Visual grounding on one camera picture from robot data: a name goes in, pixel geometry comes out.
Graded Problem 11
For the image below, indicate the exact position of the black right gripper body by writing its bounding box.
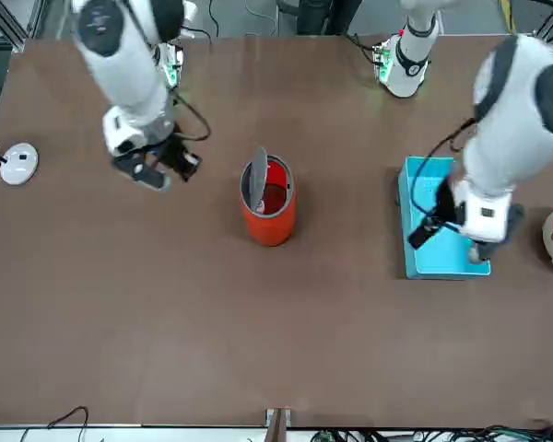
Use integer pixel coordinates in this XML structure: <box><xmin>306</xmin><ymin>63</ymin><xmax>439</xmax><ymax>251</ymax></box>
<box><xmin>112</xmin><ymin>153</ymin><xmax>173</xmax><ymax>193</ymax></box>

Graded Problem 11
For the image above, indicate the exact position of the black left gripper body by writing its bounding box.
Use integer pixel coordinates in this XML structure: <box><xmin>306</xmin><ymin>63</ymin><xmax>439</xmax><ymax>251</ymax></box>
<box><xmin>481</xmin><ymin>204</ymin><xmax>526</xmax><ymax>263</ymax></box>

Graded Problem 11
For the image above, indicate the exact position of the blue plastic tray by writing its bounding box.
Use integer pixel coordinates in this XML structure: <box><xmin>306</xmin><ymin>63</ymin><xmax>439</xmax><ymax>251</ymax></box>
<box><xmin>397</xmin><ymin>156</ymin><xmax>492</xmax><ymax>280</ymax></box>

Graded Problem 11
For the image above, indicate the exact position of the orange cylindrical bin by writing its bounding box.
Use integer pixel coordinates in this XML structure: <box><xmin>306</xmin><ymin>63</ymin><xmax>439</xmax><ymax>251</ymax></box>
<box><xmin>238</xmin><ymin>154</ymin><xmax>299</xmax><ymax>248</ymax></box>

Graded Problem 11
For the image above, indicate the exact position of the white round device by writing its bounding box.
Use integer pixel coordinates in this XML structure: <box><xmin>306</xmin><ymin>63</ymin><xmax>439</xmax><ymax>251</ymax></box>
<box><xmin>0</xmin><ymin>142</ymin><xmax>41</xmax><ymax>187</ymax></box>

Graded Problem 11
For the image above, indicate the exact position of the person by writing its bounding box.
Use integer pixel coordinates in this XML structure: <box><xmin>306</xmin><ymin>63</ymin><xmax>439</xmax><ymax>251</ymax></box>
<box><xmin>296</xmin><ymin>0</ymin><xmax>363</xmax><ymax>36</ymax></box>

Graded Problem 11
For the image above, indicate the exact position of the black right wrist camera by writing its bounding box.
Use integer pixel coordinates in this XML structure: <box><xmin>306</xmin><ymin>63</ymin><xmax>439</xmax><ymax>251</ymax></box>
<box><xmin>158</xmin><ymin>134</ymin><xmax>204</xmax><ymax>182</ymax></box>

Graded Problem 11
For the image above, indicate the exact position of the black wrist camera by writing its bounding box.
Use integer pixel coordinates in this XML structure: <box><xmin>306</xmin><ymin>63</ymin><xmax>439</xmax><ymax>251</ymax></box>
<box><xmin>407</xmin><ymin>213</ymin><xmax>449</xmax><ymax>250</ymax></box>
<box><xmin>158</xmin><ymin>134</ymin><xmax>204</xmax><ymax>182</ymax></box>

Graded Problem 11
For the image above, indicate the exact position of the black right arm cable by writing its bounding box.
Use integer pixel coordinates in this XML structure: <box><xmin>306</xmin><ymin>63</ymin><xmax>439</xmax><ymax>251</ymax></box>
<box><xmin>172</xmin><ymin>91</ymin><xmax>212</xmax><ymax>142</ymax></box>

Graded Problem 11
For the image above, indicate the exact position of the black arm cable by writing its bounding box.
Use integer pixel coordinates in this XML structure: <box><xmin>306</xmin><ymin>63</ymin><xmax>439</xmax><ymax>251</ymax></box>
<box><xmin>172</xmin><ymin>91</ymin><xmax>212</xmax><ymax>142</ymax></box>
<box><xmin>407</xmin><ymin>117</ymin><xmax>478</xmax><ymax>218</ymax></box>

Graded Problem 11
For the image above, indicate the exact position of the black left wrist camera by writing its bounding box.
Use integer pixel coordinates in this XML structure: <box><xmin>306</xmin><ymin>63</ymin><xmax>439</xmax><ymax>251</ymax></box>
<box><xmin>407</xmin><ymin>213</ymin><xmax>449</xmax><ymax>250</ymax></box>

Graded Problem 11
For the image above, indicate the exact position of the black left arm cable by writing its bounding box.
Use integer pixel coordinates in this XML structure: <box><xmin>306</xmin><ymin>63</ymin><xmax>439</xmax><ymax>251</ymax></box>
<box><xmin>407</xmin><ymin>117</ymin><xmax>478</xmax><ymax>218</ymax></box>

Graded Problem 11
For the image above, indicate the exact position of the aluminium frame beam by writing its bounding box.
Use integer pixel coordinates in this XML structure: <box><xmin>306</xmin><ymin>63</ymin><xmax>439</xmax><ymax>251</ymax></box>
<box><xmin>0</xmin><ymin>0</ymin><xmax>43</xmax><ymax>52</ymax></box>

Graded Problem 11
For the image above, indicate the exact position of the black cable bundle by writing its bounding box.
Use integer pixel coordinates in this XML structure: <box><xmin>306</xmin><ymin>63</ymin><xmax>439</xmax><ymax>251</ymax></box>
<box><xmin>312</xmin><ymin>417</ymin><xmax>553</xmax><ymax>442</ymax></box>

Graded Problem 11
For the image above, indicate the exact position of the black left base cable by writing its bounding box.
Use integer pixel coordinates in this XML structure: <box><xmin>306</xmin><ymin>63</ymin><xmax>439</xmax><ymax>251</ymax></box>
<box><xmin>344</xmin><ymin>30</ymin><xmax>380</xmax><ymax>64</ymax></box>

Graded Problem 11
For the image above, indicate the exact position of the thin black cable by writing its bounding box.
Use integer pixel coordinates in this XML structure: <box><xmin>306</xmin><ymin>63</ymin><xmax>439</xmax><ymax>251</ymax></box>
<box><xmin>19</xmin><ymin>404</ymin><xmax>91</xmax><ymax>442</ymax></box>

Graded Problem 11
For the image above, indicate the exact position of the grey metal bracket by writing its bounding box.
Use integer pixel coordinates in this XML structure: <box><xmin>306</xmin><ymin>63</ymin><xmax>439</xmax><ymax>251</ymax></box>
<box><xmin>264</xmin><ymin>407</ymin><xmax>293</xmax><ymax>442</ymax></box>

